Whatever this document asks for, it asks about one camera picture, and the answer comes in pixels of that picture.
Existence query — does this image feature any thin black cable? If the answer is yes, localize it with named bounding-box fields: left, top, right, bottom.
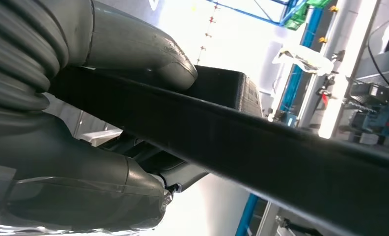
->
left=367, top=13, right=389, bottom=89

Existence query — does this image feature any blue metal cart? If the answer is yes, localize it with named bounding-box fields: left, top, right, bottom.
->
left=207, top=0, right=309, bottom=28

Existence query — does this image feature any blue metal column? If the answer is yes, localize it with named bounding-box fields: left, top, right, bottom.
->
left=235, top=8, right=325, bottom=236

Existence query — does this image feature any green plastic crate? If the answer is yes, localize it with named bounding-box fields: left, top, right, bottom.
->
left=284, top=0, right=333, bottom=30

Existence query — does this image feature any white plastic sheet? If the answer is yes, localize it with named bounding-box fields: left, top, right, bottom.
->
left=272, top=44, right=335, bottom=76

